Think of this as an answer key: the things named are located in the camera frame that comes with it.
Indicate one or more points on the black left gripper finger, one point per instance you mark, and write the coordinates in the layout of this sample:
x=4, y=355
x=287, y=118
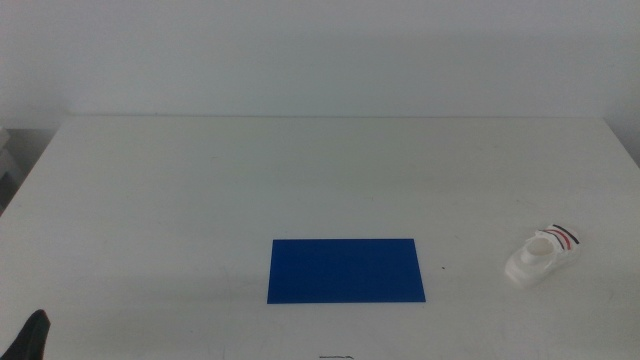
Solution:
x=31, y=340

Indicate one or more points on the blue rectangular mat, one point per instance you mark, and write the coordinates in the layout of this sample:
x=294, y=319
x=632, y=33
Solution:
x=345, y=272

